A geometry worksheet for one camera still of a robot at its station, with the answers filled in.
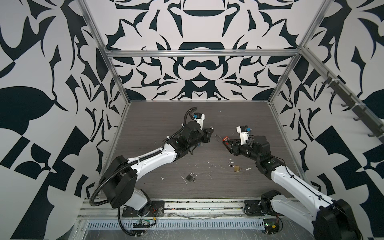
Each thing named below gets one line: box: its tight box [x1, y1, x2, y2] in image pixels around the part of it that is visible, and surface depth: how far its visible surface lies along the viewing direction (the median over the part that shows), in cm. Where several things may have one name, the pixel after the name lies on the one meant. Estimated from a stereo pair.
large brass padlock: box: [228, 161, 240, 173], surface depth 89 cm
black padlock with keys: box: [185, 172, 198, 183], surface depth 86 cm
